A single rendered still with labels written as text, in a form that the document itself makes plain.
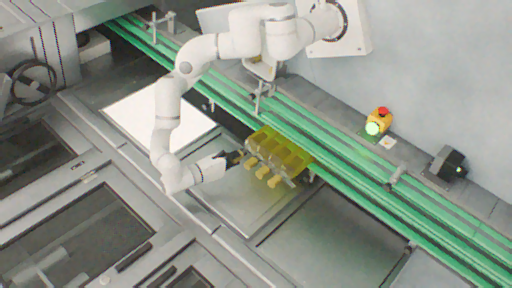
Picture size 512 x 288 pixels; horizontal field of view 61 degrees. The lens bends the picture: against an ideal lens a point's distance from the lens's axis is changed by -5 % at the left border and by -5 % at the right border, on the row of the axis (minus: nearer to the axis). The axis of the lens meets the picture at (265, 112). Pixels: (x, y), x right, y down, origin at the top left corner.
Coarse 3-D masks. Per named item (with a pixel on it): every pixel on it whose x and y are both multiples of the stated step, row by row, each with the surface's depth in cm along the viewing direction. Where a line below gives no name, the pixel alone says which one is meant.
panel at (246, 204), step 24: (192, 144) 188; (216, 144) 190; (240, 144) 191; (240, 168) 182; (192, 192) 170; (216, 192) 171; (240, 192) 173; (264, 192) 174; (288, 192) 176; (216, 216) 165; (240, 216) 164; (264, 216) 165
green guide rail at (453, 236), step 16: (272, 112) 181; (288, 128) 175; (304, 128) 176; (304, 144) 170; (320, 144) 171; (336, 160) 165; (352, 160) 166; (352, 176) 161; (368, 176) 161; (384, 192) 156; (400, 192) 157; (400, 208) 152; (416, 208) 153; (432, 224) 148; (448, 224) 149; (448, 240) 144; (464, 240) 145; (480, 256) 140; (496, 256) 141; (496, 272) 136
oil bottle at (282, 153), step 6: (288, 144) 173; (294, 144) 174; (276, 150) 170; (282, 150) 170; (288, 150) 171; (294, 150) 171; (270, 156) 168; (276, 156) 168; (282, 156) 168; (288, 156) 169; (276, 162) 166; (282, 162) 167; (276, 168) 168
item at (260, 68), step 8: (264, 32) 186; (264, 40) 188; (264, 48) 190; (264, 56) 192; (248, 64) 192; (256, 64) 192; (264, 64) 193; (272, 64) 191; (256, 72) 189; (264, 72) 189; (272, 72) 183; (272, 80) 185
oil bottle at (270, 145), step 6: (270, 138) 175; (276, 138) 175; (282, 138) 176; (264, 144) 172; (270, 144) 172; (276, 144) 173; (282, 144) 174; (258, 150) 170; (264, 150) 170; (270, 150) 170; (264, 156) 169; (264, 162) 171
